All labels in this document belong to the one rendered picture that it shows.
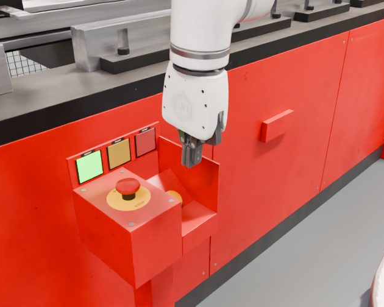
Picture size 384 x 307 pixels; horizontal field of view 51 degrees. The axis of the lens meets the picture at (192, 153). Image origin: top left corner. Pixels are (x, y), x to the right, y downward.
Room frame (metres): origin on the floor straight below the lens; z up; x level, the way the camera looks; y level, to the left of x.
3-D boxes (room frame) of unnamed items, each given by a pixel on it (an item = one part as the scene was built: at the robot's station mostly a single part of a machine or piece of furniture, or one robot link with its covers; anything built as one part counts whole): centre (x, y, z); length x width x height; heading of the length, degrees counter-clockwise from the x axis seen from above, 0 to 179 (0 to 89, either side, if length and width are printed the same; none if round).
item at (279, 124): (1.23, -0.29, 0.59); 0.15 x 0.02 x 0.07; 134
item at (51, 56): (1.32, 0.40, 0.81); 0.64 x 0.08 x 0.14; 44
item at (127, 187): (0.54, 0.10, 0.79); 0.04 x 0.04 x 0.04
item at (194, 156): (0.57, -0.01, 0.85); 0.03 x 0.03 x 0.07; 46
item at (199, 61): (0.57, -0.01, 1.01); 0.09 x 0.08 x 0.03; 46
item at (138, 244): (0.59, 0.08, 0.75); 0.20 x 0.16 x 0.18; 136
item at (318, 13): (1.56, -0.49, 0.89); 0.30 x 0.05 x 0.03; 134
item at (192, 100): (0.57, -0.01, 0.95); 0.10 x 0.07 x 0.11; 46
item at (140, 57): (1.01, 0.09, 0.89); 0.30 x 0.05 x 0.03; 134
